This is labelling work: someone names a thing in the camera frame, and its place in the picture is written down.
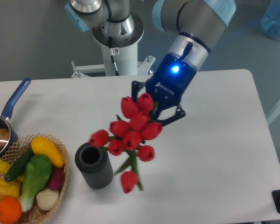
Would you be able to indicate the dark grey ribbed vase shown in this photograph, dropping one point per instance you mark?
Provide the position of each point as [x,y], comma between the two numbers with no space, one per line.
[94,165]

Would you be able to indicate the yellow squash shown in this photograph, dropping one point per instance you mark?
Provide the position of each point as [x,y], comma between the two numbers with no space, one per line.
[42,145]

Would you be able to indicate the brown bread roll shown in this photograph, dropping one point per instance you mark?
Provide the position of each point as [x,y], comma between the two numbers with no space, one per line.
[4,137]

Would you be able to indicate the blue handled saucepan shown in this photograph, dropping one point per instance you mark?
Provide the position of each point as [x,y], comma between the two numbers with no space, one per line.
[7,112]

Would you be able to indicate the dark green cucumber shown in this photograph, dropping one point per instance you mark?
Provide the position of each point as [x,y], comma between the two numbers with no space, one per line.
[19,165]

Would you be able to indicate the small yellow banana pepper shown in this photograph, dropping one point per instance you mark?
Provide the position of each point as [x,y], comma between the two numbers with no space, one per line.
[4,167]

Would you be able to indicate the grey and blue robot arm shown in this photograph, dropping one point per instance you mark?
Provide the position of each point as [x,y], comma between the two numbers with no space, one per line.
[198,25]

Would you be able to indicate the white garlic bulb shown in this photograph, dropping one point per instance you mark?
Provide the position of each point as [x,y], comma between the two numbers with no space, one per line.
[47,198]

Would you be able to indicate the woven wicker basket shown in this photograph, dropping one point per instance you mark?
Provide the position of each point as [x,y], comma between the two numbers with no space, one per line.
[35,215]

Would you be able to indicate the red tulip bouquet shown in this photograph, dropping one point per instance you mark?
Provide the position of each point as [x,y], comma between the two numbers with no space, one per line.
[129,135]

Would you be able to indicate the blue plastic bag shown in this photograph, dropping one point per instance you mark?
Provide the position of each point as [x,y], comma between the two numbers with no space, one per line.
[270,22]

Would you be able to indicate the green bok choy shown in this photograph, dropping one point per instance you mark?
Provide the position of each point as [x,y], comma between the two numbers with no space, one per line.
[36,176]

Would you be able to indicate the yellow bumpy gourd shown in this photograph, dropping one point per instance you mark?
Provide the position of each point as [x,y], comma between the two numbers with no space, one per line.
[12,189]

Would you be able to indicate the orange fruit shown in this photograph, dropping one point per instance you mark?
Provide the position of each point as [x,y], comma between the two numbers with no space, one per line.
[10,210]

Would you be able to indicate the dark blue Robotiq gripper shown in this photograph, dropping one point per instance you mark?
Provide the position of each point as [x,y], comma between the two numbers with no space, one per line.
[166,87]

